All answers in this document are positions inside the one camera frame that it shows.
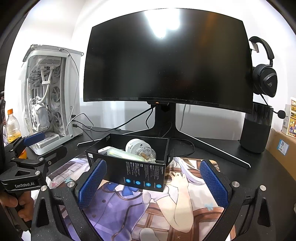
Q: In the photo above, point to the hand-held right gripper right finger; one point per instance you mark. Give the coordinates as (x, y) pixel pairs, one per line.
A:
(214, 183)

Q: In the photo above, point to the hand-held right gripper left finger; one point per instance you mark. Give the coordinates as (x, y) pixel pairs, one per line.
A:
(92, 185)

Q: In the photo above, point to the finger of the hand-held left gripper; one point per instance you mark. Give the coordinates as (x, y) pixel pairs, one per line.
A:
(46, 158)
(34, 142)

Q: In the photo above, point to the black printed cardboard box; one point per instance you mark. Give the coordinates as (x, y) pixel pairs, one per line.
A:
(129, 173)

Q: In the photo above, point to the white device with clear cup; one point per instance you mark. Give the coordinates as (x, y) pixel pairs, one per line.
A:
(138, 148)

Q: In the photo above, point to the person's left hand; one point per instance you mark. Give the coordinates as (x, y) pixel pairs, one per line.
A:
(25, 206)

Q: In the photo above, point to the plastic bottle with orange label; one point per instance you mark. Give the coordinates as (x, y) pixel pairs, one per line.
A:
(13, 129)

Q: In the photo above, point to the small white device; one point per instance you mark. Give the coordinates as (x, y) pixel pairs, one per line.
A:
(105, 150)

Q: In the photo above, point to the pale translucent tube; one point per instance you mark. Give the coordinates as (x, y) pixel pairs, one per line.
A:
(122, 154)

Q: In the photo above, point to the white computer case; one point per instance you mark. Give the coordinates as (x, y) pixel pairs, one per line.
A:
(53, 97)

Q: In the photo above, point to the printed desk mat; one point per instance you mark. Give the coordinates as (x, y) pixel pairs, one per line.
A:
(150, 208)

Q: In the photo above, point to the black cylindrical speaker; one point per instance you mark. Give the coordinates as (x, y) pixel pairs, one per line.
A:
(256, 129)

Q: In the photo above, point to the brown cardboard box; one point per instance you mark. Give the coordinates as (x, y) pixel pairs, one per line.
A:
(282, 157)

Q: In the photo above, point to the black monitor stand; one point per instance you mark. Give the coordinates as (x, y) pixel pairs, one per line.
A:
(164, 125)

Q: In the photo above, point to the yellow printed small box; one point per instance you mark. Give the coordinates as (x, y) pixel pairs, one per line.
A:
(290, 120)

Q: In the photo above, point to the black headset with microphone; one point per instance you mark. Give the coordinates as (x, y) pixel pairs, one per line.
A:
(264, 78)

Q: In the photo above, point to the black curved monitor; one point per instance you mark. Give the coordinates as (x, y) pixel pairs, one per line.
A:
(166, 64)

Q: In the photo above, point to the white headset hook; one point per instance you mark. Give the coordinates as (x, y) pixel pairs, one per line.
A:
(254, 45)

